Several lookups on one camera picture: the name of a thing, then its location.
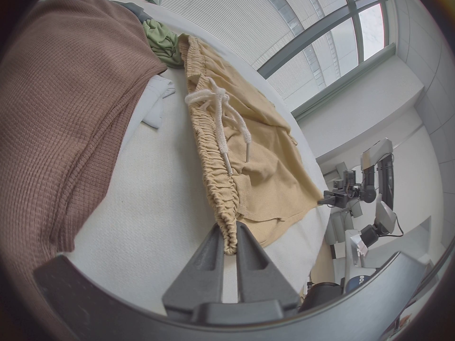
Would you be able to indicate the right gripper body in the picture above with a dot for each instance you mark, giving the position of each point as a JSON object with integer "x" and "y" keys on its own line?
{"x": 340, "y": 199}

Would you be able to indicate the black garment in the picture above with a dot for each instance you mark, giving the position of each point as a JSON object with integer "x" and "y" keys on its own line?
{"x": 140, "y": 12}

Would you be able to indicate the green garment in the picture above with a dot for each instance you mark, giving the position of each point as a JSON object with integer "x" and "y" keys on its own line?
{"x": 161, "y": 41}

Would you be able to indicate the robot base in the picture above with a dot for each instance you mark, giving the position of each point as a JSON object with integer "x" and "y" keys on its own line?
{"x": 355, "y": 261}

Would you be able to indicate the yellow shorts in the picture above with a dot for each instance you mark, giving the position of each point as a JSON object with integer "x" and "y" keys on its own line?
{"x": 256, "y": 137}

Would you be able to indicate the window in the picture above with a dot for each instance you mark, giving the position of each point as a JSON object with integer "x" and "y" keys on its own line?
{"x": 248, "y": 20}

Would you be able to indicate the brown garment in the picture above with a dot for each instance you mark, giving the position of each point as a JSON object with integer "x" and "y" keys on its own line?
{"x": 71, "y": 101}

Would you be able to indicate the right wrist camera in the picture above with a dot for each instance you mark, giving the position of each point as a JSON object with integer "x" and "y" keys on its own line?
{"x": 346, "y": 179}

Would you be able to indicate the white garment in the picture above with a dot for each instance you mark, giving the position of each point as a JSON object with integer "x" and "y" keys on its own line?
{"x": 156, "y": 98}

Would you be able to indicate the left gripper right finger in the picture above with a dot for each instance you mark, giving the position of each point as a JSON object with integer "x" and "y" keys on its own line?
{"x": 259, "y": 279}

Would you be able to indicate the bed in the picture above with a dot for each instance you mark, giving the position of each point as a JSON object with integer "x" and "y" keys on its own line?
{"x": 160, "y": 190}

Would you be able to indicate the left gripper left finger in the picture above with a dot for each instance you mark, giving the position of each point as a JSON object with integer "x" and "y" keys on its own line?
{"x": 199, "y": 275}

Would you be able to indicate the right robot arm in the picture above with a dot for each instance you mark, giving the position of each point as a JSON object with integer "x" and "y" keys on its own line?
{"x": 376, "y": 153}

